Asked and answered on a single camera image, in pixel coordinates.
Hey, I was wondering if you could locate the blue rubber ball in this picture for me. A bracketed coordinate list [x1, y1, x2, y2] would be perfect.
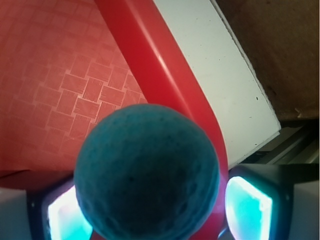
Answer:
[74, 104, 220, 240]

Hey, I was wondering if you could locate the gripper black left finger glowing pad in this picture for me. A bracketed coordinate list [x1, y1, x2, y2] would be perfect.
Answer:
[0, 183, 93, 240]

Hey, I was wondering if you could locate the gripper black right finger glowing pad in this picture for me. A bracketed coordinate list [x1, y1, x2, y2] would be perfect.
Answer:
[225, 163, 320, 240]

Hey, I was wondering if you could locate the red plastic tray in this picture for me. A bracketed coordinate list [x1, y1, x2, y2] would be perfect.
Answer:
[0, 0, 230, 240]

